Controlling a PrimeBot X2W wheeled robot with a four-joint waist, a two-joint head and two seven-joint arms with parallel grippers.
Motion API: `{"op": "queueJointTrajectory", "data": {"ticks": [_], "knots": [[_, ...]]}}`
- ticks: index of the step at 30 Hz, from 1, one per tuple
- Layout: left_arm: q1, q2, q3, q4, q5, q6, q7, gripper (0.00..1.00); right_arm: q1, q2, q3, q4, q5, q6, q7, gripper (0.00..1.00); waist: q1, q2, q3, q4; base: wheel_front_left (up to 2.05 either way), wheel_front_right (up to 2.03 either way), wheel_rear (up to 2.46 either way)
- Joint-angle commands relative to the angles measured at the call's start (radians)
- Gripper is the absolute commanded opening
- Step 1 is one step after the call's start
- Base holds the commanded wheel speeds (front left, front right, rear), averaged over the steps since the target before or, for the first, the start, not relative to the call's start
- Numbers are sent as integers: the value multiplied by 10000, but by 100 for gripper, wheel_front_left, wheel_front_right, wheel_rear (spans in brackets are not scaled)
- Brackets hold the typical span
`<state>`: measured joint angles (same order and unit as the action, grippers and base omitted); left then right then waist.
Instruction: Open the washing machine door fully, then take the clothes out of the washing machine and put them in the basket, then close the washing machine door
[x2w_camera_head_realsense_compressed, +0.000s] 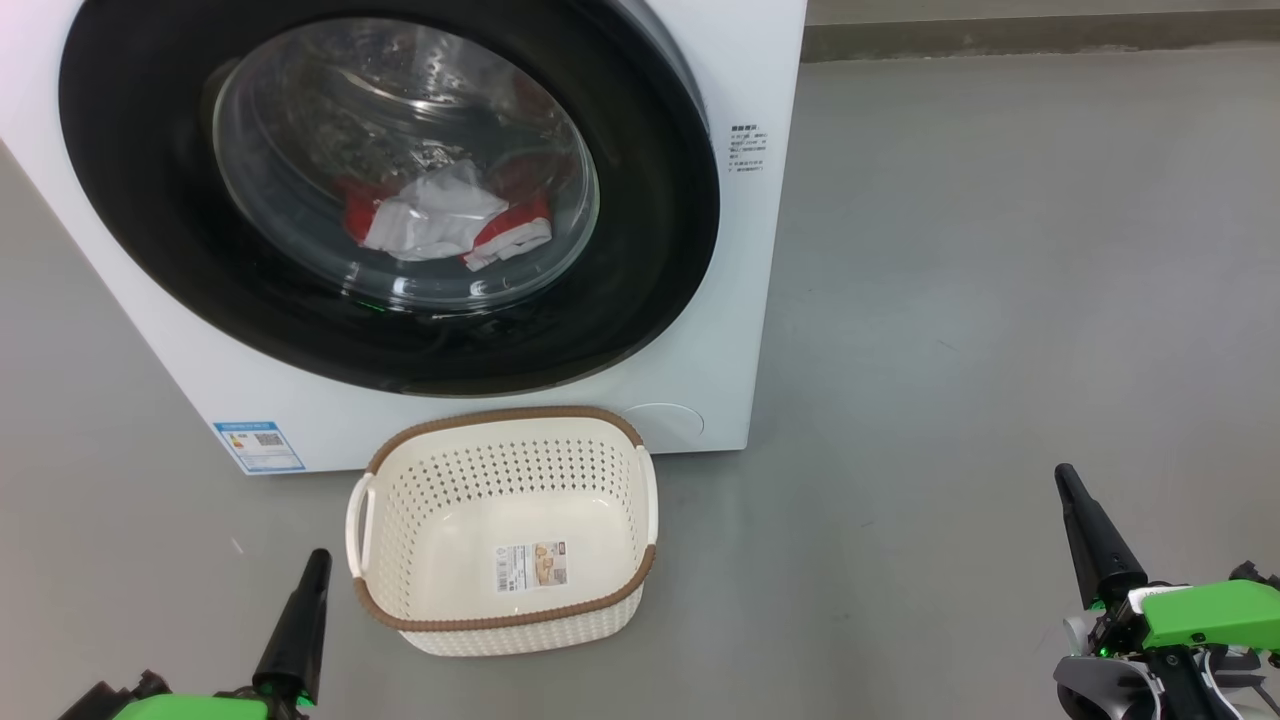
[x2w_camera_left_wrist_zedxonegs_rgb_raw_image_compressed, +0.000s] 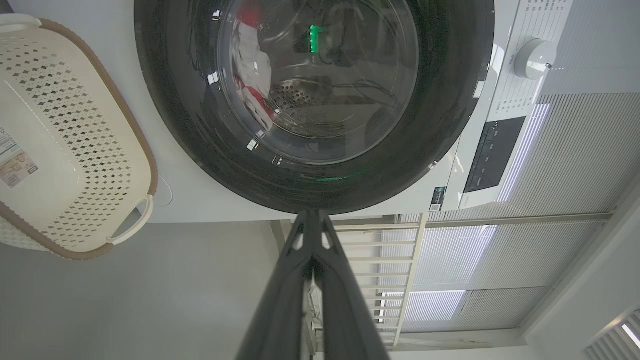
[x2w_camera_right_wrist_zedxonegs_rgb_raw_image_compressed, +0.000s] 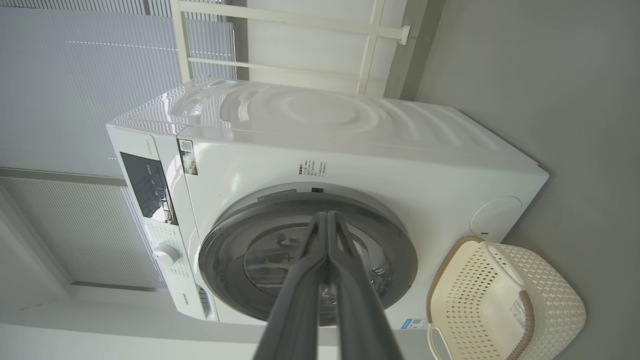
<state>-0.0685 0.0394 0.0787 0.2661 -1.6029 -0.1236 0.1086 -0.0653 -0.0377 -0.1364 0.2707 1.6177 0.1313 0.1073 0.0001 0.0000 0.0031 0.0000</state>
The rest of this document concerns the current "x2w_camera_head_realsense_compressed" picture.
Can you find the blue energy label sticker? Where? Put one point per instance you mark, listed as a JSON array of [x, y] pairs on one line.
[[258, 447]]

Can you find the round white filter cover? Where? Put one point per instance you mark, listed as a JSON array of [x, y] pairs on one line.
[[665, 422]]

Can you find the small printed text label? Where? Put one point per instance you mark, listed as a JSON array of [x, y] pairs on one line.
[[748, 150]]

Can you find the white front-load washing machine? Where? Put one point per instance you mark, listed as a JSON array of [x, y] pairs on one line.
[[720, 300]]

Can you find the cream laundry basket brown rim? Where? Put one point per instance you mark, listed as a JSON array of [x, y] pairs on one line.
[[450, 470]]

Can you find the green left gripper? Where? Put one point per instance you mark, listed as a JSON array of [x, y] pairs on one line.
[[200, 708]]

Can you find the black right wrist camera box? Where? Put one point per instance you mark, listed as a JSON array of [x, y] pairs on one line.
[[1258, 575]]

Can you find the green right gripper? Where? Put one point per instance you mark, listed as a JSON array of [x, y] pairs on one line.
[[1210, 615]]

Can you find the product label sticker with barcode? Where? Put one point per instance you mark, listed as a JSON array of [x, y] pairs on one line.
[[531, 566]]

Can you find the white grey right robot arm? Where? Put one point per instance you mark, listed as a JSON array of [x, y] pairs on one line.
[[1100, 690]]

